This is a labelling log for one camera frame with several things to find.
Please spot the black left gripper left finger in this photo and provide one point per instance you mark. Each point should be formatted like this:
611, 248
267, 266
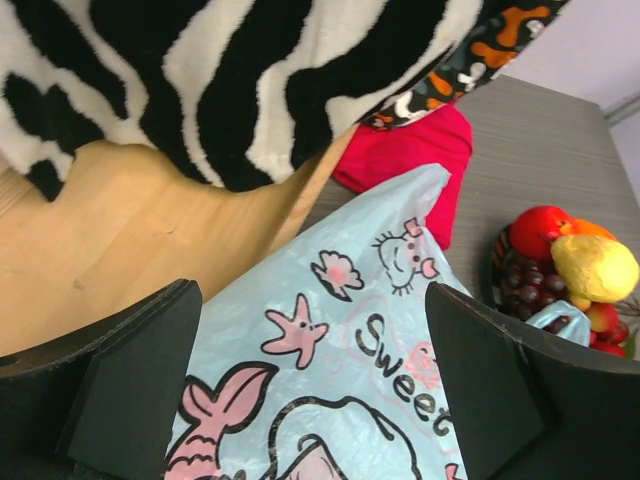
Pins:
100, 402

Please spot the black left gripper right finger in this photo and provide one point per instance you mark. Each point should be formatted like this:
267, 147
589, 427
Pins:
526, 404

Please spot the yellow pear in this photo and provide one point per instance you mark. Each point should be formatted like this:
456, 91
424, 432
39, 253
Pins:
595, 268

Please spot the light blue cartoon plastic bag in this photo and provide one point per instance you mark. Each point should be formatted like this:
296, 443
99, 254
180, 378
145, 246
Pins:
318, 362

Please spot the red yellow cherry bunch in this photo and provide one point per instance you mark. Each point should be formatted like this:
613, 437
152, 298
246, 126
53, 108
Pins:
609, 333

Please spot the dark purple grape bunch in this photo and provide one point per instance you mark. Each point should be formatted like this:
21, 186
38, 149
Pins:
528, 286

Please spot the black fruit plate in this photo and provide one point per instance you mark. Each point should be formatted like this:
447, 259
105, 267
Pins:
494, 289

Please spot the red apple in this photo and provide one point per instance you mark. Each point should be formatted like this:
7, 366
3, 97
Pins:
534, 230

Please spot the orange persimmon fruit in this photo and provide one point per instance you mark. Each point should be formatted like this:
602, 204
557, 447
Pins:
583, 227

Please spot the red folded cloth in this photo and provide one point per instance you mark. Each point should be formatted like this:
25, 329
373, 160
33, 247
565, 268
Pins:
444, 137

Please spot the zebra pattern fleece garment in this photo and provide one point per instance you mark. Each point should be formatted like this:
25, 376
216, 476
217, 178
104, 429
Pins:
237, 94

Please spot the orange camouflage pattern garment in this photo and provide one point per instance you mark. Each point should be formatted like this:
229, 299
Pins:
496, 40

